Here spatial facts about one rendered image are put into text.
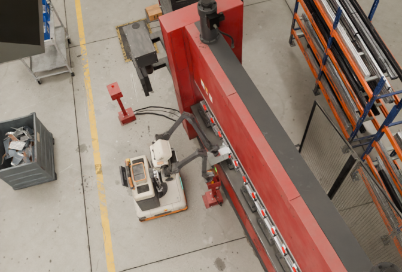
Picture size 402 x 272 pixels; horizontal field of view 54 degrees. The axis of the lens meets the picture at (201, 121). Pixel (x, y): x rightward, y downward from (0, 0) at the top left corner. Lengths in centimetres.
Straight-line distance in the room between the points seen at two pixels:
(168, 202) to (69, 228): 144
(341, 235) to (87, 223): 365
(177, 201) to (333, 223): 262
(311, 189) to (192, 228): 258
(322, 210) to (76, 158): 405
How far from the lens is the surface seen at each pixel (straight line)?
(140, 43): 446
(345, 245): 306
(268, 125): 334
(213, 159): 461
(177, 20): 411
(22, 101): 712
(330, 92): 592
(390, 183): 508
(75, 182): 601
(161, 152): 429
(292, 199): 309
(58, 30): 738
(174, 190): 529
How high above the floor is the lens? 518
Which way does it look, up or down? 59 degrees down
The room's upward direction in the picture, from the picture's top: 8 degrees counter-clockwise
